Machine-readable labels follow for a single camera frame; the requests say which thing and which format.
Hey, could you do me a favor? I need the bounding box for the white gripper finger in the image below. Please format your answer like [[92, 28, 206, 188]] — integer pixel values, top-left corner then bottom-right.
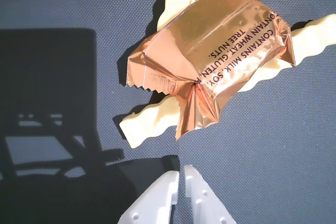
[[183, 164, 238, 224], [117, 170, 181, 224]]

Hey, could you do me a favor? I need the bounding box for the metallic foil wrapped candy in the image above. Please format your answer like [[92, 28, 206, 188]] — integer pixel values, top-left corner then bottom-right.
[[125, 0, 297, 141]]

